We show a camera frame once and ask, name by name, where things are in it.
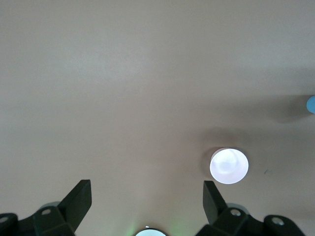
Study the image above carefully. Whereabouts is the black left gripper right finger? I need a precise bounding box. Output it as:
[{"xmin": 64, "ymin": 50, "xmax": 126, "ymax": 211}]
[{"xmin": 195, "ymin": 180, "xmax": 306, "ymax": 236}]

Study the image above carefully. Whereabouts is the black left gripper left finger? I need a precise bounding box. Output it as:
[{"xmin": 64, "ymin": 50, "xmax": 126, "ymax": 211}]
[{"xmin": 0, "ymin": 179, "xmax": 93, "ymax": 236}]

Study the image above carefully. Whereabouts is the blue ribbed plastic cup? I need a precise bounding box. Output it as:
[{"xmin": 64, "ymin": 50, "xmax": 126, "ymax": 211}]
[{"xmin": 306, "ymin": 95, "xmax": 315, "ymax": 114}]

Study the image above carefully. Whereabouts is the white plastic cup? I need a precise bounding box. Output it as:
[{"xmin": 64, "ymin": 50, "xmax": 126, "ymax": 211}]
[{"xmin": 208, "ymin": 147, "xmax": 250, "ymax": 184}]

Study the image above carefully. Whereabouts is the pale plastic cup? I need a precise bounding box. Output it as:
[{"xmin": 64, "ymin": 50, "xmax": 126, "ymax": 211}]
[{"xmin": 134, "ymin": 225, "xmax": 168, "ymax": 236}]

